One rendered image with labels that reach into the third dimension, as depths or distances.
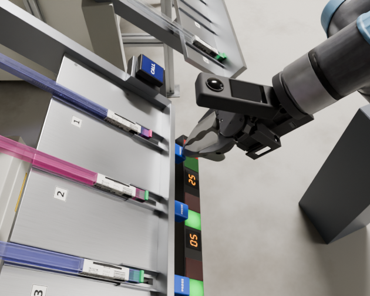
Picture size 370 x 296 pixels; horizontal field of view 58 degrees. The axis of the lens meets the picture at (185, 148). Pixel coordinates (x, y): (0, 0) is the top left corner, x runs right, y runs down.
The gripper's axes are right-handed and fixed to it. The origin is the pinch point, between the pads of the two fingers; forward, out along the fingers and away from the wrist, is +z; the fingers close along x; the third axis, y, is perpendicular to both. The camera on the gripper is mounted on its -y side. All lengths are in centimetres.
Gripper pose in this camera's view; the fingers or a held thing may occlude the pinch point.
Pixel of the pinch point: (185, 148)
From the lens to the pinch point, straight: 56.8
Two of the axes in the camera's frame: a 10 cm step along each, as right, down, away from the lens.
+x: -0.1, -8.2, 5.7
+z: -6.8, 4.2, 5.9
